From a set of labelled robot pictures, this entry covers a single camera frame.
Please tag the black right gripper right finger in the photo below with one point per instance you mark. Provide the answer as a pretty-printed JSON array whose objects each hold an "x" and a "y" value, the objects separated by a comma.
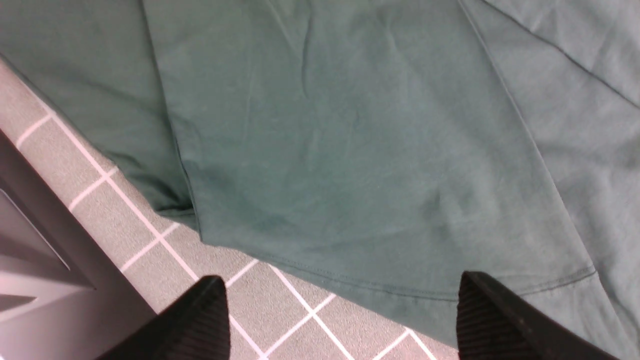
[{"x": 495, "y": 323}]

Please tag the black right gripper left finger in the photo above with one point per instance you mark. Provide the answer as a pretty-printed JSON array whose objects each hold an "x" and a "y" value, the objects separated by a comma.
[{"x": 194, "y": 327}]

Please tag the green long-sleeved shirt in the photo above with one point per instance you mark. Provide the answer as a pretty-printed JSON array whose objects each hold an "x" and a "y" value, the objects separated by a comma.
[{"x": 374, "y": 148}]

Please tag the grey checked tablecloth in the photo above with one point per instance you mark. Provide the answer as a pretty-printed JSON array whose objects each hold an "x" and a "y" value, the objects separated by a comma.
[{"x": 273, "y": 315}]

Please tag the grey table edge frame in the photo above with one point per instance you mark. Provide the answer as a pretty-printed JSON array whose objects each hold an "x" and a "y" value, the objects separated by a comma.
[{"x": 62, "y": 298}]

